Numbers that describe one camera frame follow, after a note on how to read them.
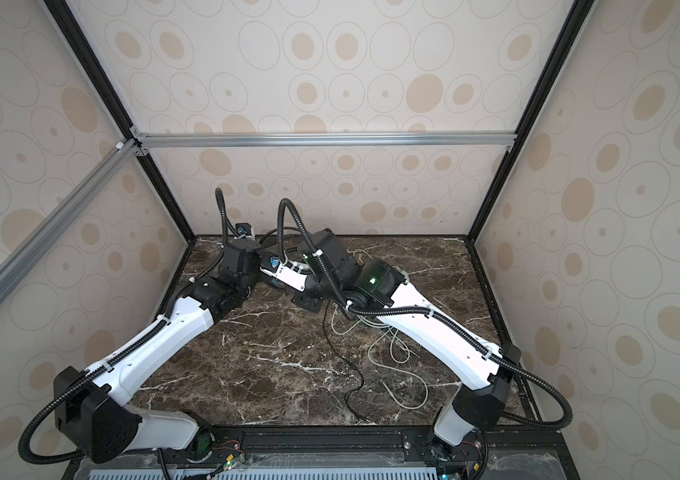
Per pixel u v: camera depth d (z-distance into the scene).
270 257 0.52
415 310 0.43
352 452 0.73
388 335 0.93
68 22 0.68
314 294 0.57
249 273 0.59
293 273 0.53
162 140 0.89
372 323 0.94
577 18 0.69
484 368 0.41
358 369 0.87
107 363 0.42
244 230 0.67
